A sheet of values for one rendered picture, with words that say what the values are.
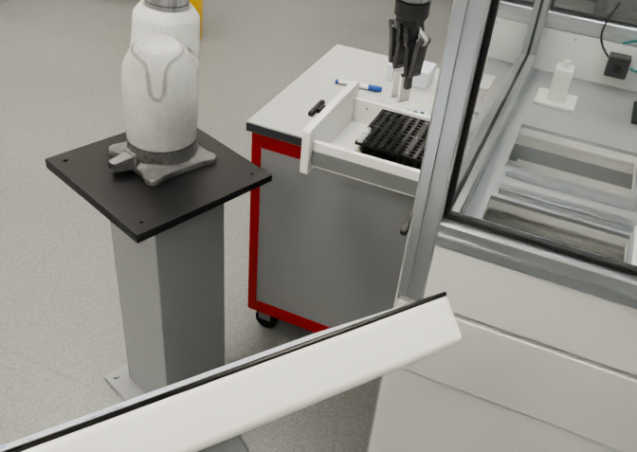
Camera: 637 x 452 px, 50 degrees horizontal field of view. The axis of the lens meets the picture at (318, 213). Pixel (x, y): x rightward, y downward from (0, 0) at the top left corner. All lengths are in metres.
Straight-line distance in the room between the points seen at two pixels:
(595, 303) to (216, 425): 0.56
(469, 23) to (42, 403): 1.68
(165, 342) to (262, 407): 1.25
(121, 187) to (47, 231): 1.24
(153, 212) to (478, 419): 0.74
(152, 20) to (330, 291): 0.90
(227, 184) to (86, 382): 0.89
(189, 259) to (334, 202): 0.42
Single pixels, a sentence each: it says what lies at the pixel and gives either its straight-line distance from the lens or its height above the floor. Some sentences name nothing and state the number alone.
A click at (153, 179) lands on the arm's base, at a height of 0.79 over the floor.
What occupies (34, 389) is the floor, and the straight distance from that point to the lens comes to 2.19.
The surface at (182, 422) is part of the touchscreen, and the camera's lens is 0.55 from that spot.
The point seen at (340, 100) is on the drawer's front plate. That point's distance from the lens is 1.57.
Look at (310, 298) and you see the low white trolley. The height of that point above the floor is 0.22.
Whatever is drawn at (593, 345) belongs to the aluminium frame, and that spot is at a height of 0.97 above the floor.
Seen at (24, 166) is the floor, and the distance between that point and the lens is 3.15.
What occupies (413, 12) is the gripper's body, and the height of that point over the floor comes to 1.14.
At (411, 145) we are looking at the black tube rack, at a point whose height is 0.90.
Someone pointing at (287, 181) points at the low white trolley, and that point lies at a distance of 1.85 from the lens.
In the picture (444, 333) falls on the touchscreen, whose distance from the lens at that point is 0.64.
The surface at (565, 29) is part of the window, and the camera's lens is 0.81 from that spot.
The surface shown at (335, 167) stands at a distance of 1.46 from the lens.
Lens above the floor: 1.62
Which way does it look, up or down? 36 degrees down
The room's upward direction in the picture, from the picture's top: 5 degrees clockwise
